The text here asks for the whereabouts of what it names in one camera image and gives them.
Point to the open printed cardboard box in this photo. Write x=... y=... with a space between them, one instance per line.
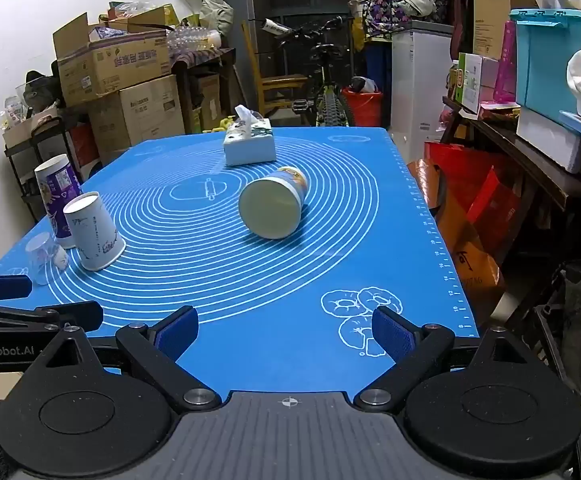
x=115 y=62

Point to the blue silicone baking mat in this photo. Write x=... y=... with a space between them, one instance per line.
x=270 y=275

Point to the yellow cardboard box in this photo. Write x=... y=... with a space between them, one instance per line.
x=150 y=16

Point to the purple-print paper cup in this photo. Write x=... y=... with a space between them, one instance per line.
x=55 y=180

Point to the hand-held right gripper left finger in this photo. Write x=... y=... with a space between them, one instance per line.
x=178 y=334

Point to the dark wooden shelf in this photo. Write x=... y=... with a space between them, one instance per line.
x=520 y=165

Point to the large brown cardboard box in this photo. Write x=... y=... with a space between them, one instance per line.
x=140 y=112

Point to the orange paper bag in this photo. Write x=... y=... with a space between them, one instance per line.
x=470 y=265

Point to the floral fabric bag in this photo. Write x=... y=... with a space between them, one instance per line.
x=383 y=7

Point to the pack of plastic bottles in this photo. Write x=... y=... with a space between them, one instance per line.
x=193 y=40

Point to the dark wooden table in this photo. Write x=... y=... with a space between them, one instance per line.
x=205 y=60

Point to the clear plastic cup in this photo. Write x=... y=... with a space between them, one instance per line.
x=39 y=260

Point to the small brown cardboard box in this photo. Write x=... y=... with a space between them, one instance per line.
x=206 y=100

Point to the white paper cup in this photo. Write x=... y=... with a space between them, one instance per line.
x=93 y=235

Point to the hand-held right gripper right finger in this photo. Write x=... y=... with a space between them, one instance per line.
x=393 y=335

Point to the tall flat cardboard box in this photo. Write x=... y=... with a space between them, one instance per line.
x=493 y=5

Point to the wooden chair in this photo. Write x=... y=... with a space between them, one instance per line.
x=278 y=82

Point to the white chest freezer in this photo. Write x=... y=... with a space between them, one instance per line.
x=418 y=85

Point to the white tissue box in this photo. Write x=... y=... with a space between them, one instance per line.
x=250 y=147

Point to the black bicycle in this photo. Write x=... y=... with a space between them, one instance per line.
x=328 y=95

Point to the red paper bag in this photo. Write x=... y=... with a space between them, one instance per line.
x=490 y=200

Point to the red bucket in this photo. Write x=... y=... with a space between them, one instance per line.
x=363 y=107

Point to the white foam box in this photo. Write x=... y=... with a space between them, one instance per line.
x=550 y=137

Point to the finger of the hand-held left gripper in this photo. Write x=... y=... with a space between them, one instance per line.
x=60 y=316
x=0 y=287

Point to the pink box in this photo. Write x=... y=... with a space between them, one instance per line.
x=505 y=60

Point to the yellow toy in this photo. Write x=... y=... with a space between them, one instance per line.
x=225 y=124

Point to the yellow-print paper cup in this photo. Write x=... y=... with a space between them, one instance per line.
x=270 y=205

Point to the green and white box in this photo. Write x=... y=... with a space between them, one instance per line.
x=470 y=80

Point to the teal plastic storage bin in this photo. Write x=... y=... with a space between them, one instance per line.
x=540 y=65

